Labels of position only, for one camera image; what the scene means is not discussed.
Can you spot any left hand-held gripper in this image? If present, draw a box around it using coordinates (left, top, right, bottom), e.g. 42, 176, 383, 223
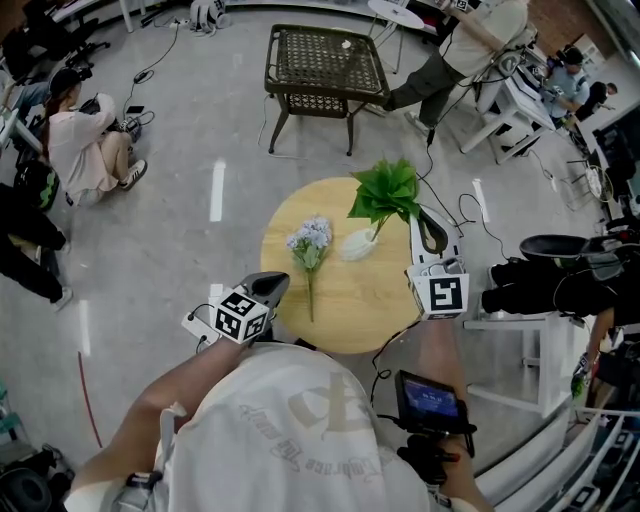
215, 271, 291, 346

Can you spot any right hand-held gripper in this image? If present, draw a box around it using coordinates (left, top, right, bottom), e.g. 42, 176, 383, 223
405, 204, 471, 322

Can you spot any blue artificial hydrangea flower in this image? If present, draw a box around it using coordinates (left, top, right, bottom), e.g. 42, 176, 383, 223
285, 214, 334, 324

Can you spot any green artificial leafy plant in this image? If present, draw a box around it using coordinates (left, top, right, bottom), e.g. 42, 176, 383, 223
347, 158, 421, 241

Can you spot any white ribbed vase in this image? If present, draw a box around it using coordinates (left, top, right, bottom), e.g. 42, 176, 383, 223
339, 227, 380, 262

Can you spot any person's right forearm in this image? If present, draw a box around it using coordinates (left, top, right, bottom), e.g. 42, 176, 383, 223
414, 317, 494, 512

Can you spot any person's left forearm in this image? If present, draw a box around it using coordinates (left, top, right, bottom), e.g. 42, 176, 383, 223
74, 334, 251, 494

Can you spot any white power strip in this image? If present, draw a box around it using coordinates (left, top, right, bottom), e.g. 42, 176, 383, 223
180, 303, 224, 349

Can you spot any small black monitor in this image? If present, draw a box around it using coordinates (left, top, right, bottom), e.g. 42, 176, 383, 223
394, 369, 479, 484

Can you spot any white desk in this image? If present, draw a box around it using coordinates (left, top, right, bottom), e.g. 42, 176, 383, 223
457, 74, 559, 166

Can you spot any person's white t-shirt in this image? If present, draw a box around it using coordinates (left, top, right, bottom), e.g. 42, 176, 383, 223
64, 342, 436, 512

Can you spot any white square side table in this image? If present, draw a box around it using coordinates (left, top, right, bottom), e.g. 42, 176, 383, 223
462, 309, 591, 416

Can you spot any dark wicker side table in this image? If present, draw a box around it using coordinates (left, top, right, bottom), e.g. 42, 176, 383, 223
263, 23, 391, 157

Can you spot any white round side table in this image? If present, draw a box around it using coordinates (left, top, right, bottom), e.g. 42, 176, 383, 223
367, 0, 424, 74

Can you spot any white shelving rack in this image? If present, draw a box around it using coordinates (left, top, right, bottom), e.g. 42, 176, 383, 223
474, 399, 640, 512

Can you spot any black and green bag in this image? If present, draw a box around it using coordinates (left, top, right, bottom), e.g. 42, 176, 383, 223
13, 160, 60, 211

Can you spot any white backpack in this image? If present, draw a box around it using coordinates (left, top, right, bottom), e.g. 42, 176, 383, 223
189, 0, 231, 34

